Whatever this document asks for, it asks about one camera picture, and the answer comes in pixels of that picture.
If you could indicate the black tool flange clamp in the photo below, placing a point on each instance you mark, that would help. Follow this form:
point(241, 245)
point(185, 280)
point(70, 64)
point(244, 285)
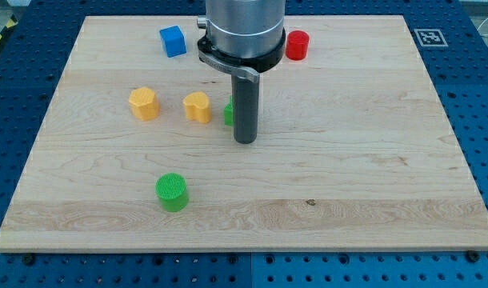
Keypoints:
point(247, 68)

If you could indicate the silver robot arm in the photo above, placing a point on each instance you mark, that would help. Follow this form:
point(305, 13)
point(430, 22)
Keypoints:
point(244, 28)

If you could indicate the black bolt right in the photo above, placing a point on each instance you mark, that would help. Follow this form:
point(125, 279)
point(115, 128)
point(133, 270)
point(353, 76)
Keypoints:
point(472, 256)

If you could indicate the yellow heart block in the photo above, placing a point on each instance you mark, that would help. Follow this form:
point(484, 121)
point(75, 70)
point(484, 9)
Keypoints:
point(197, 107)

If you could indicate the black bolt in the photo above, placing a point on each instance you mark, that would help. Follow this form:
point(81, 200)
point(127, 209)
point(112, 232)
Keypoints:
point(472, 256)
point(28, 259)

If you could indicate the green block behind tool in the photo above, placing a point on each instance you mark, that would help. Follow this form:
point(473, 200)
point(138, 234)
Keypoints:
point(228, 113)

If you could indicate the white fiducial marker tag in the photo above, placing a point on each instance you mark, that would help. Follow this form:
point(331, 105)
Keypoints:
point(430, 38)

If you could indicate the green cylinder block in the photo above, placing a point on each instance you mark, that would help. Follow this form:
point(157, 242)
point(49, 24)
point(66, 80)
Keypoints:
point(172, 192)

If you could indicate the wooden board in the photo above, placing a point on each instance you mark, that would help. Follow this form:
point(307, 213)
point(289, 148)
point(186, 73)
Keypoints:
point(354, 150)

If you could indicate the red cylinder block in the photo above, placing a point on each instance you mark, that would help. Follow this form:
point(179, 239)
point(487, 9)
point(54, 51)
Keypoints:
point(297, 45)

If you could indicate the blue cube block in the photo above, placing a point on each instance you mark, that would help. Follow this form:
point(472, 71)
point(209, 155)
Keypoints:
point(173, 41)

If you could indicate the yellow hexagon block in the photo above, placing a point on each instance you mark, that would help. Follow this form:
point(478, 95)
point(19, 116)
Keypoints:
point(144, 103)

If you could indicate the black bolt left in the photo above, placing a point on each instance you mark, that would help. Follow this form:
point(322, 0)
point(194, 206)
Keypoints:
point(28, 259)

